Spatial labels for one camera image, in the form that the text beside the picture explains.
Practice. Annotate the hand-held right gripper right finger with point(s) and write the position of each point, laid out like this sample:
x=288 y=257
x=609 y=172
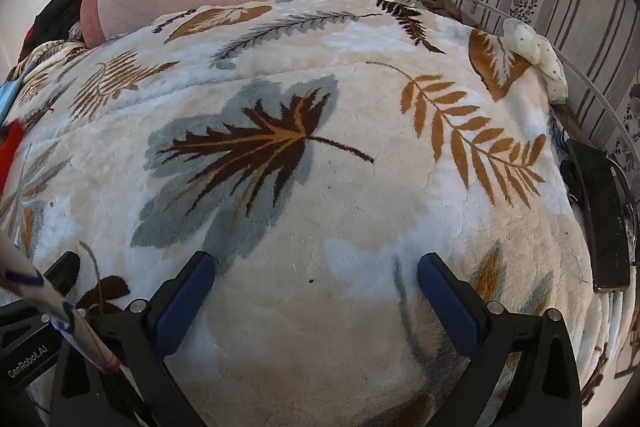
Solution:
x=450 y=307

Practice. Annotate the blue cloth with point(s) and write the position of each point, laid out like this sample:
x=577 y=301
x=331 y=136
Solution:
x=9 y=94

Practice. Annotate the white spotted scrunchie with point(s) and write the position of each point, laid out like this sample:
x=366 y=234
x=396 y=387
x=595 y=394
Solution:
x=537 y=49

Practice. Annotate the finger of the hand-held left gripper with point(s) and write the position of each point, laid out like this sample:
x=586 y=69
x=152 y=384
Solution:
x=62 y=274

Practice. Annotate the red-edged white box lid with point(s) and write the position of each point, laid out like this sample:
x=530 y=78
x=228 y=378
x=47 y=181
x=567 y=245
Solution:
x=11 y=144

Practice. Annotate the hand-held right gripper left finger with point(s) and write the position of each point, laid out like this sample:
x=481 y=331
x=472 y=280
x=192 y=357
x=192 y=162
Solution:
x=182 y=307

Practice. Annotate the black rectangular device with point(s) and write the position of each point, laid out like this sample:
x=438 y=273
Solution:
x=600 y=217

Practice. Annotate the pile of dark clothes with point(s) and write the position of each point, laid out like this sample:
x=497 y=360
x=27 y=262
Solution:
x=55 y=19

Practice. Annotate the leaf print fleece blanket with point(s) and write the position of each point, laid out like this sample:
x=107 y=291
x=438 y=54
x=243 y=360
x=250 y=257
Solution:
x=320 y=187

